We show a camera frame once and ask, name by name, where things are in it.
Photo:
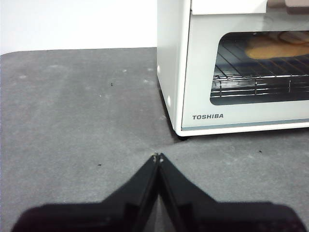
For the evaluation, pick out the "yellow corn cob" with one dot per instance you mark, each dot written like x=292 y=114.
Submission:
x=270 y=50

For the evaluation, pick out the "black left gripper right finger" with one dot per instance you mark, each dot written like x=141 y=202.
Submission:
x=229 y=217

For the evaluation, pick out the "cream Toshiba toaster oven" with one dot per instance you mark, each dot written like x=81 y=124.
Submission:
x=169 y=48

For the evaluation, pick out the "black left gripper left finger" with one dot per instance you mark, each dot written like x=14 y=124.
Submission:
x=96 y=217

